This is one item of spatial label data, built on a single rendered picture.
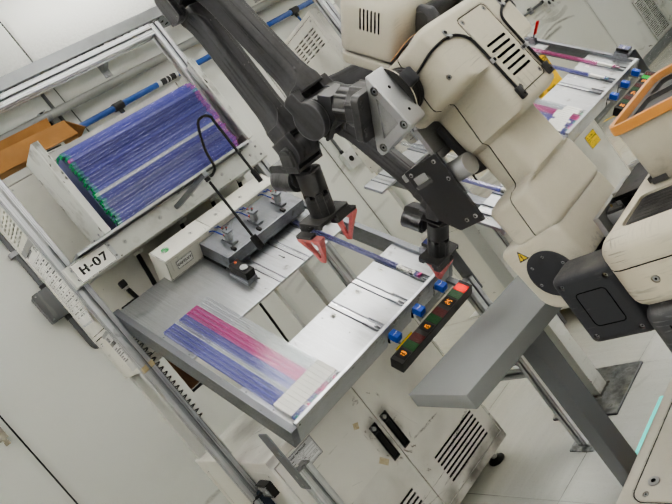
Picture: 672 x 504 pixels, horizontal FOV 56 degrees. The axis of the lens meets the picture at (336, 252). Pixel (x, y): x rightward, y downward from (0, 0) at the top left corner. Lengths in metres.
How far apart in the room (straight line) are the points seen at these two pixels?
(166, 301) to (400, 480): 0.89
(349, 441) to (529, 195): 1.03
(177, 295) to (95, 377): 1.51
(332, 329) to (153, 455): 1.89
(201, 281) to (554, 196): 1.12
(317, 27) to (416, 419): 1.67
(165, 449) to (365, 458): 1.66
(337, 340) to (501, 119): 0.77
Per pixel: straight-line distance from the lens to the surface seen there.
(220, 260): 1.98
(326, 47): 2.88
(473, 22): 1.24
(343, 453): 1.96
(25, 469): 3.36
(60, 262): 1.99
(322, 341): 1.70
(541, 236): 1.25
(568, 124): 2.50
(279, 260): 1.96
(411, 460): 2.09
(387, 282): 1.83
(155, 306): 1.95
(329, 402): 1.60
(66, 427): 3.38
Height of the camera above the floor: 1.14
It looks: 6 degrees down
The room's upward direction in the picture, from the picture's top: 38 degrees counter-clockwise
